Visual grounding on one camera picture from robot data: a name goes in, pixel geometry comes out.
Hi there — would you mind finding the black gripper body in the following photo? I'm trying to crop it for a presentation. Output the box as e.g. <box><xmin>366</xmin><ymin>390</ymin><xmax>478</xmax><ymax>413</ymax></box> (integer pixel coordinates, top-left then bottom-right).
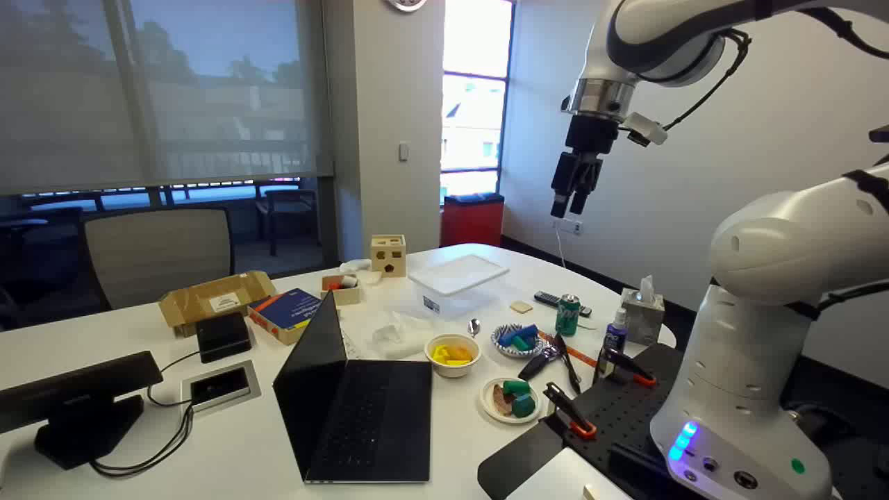
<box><xmin>564</xmin><ymin>111</ymin><xmax>622</xmax><ymax>164</ymax></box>

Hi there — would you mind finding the silver Dell laptop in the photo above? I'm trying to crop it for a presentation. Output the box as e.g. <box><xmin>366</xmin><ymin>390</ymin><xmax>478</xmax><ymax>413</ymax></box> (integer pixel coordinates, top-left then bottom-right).
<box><xmin>272</xmin><ymin>289</ymin><xmax>437</xmax><ymax>486</ymax></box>

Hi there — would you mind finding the red bin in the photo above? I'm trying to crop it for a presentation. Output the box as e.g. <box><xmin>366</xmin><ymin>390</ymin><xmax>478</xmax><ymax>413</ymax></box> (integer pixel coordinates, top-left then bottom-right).
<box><xmin>439</xmin><ymin>192</ymin><xmax>509</xmax><ymax>250</ymax></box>

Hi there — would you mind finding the black remote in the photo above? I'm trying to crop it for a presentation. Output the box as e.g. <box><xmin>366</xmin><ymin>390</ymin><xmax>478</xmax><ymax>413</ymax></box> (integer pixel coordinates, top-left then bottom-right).
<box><xmin>530</xmin><ymin>289</ymin><xmax>596</xmax><ymax>318</ymax></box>

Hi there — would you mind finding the green can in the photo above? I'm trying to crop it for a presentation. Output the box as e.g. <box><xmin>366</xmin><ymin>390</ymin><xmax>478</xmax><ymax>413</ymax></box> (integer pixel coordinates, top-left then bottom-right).
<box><xmin>553</xmin><ymin>293</ymin><xmax>584</xmax><ymax>339</ymax></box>

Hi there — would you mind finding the clear plastic container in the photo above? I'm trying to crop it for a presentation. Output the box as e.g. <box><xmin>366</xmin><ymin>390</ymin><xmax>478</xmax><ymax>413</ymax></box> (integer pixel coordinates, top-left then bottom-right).
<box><xmin>405</xmin><ymin>251</ymin><xmax>514</xmax><ymax>322</ymax></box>

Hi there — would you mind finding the small blue bottle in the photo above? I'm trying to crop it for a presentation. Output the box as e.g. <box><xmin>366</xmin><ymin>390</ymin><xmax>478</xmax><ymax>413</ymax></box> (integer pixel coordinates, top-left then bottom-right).
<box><xmin>600</xmin><ymin>318</ymin><xmax>630</xmax><ymax>360</ymax></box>

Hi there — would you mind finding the bowl with blue blocks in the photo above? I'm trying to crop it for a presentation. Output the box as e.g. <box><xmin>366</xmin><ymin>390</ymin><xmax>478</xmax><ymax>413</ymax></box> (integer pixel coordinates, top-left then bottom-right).
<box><xmin>490</xmin><ymin>318</ymin><xmax>551</xmax><ymax>360</ymax></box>

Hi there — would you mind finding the thin black marker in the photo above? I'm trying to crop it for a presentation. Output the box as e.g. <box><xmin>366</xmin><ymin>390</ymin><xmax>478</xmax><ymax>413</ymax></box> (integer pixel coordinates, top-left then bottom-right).
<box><xmin>553</xmin><ymin>329</ymin><xmax>587</xmax><ymax>396</ymax></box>

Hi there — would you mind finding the wooden cube with holes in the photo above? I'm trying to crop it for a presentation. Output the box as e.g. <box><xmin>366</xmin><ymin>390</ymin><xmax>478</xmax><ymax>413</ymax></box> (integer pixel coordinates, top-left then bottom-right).
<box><xmin>366</xmin><ymin>229</ymin><xmax>411</xmax><ymax>279</ymax></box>

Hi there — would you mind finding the cream bowl with yellow contents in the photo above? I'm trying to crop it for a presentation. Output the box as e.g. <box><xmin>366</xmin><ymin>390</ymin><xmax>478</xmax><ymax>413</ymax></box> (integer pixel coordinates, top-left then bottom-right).
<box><xmin>422</xmin><ymin>329</ymin><xmax>483</xmax><ymax>381</ymax></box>

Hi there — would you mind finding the plate with green orange blocks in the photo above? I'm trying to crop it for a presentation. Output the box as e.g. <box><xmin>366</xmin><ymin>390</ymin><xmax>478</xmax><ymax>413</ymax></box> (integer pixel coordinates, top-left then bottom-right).
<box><xmin>478</xmin><ymin>371</ymin><xmax>551</xmax><ymax>428</ymax></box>

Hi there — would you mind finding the clear plastic bag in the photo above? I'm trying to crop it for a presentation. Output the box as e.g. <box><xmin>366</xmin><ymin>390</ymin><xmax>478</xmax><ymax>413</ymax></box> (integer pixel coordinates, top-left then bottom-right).
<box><xmin>364</xmin><ymin>308</ymin><xmax>439</xmax><ymax>360</ymax></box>

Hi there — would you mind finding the black perforated base board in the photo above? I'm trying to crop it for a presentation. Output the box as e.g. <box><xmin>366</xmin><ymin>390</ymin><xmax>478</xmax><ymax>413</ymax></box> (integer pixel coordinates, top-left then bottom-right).
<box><xmin>476</xmin><ymin>340</ymin><xmax>705</xmax><ymax>500</ymax></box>

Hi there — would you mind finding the black marker with orange cap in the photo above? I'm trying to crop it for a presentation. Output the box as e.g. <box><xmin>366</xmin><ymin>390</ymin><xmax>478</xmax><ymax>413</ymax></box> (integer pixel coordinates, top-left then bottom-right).
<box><xmin>541</xmin><ymin>381</ymin><xmax>600</xmax><ymax>442</ymax></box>

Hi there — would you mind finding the dark wooden chair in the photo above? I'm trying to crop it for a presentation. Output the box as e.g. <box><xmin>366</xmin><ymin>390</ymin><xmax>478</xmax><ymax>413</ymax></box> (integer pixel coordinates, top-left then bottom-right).
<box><xmin>254</xmin><ymin>179</ymin><xmax>319</xmax><ymax>257</ymax></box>

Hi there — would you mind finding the blue and orange book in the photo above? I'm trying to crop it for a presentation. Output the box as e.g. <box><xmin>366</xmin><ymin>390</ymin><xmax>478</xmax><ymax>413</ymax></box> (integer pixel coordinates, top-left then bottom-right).
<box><xmin>247</xmin><ymin>286</ymin><xmax>326</xmax><ymax>347</ymax></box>

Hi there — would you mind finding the brown cardboard box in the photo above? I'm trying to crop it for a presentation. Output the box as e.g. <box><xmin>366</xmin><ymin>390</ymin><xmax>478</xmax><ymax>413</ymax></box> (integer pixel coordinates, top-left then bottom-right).
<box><xmin>157</xmin><ymin>270</ymin><xmax>279</xmax><ymax>339</ymax></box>

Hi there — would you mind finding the small black box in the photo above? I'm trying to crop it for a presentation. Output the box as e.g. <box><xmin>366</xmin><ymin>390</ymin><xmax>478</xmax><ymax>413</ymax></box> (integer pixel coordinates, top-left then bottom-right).
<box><xmin>194</xmin><ymin>310</ymin><xmax>257</xmax><ymax>363</ymax></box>

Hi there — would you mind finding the beige office chair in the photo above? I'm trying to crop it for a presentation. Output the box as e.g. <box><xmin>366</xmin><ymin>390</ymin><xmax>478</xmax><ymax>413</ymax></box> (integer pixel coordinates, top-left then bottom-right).
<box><xmin>82</xmin><ymin>203</ymin><xmax>237</xmax><ymax>310</ymax></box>

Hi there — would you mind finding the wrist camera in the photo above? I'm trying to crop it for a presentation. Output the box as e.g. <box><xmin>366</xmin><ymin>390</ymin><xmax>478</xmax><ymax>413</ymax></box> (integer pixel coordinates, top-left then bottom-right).
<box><xmin>626</xmin><ymin>111</ymin><xmax>671</xmax><ymax>149</ymax></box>

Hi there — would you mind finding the black cable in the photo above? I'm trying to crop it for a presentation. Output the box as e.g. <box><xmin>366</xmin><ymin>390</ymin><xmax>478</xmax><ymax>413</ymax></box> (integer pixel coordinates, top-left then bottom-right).
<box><xmin>90</xmin><ymin>343</ymin><xmax>203</xmax><ymax>479</ymax></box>

